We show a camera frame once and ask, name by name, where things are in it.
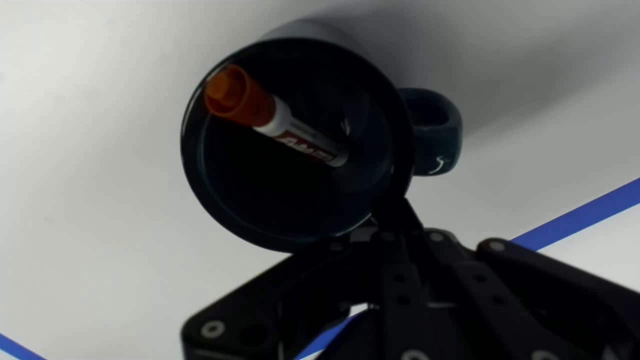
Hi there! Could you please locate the marker with orange cap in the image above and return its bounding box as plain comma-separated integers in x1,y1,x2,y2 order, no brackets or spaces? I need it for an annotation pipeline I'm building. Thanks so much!
204,64,349,168

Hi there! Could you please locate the dark mug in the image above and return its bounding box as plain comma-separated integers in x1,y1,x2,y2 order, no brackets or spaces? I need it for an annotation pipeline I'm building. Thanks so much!
180,19,463,253

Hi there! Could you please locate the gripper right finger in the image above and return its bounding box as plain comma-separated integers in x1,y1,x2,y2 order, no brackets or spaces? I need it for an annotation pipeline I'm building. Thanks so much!
404,200,640,360

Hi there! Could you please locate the long blue tape strip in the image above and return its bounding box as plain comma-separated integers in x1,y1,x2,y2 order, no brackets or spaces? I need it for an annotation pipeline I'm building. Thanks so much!
295,177,640,360

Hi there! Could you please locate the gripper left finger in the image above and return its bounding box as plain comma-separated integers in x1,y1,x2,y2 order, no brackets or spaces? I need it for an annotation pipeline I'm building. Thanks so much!
180,197,427,360

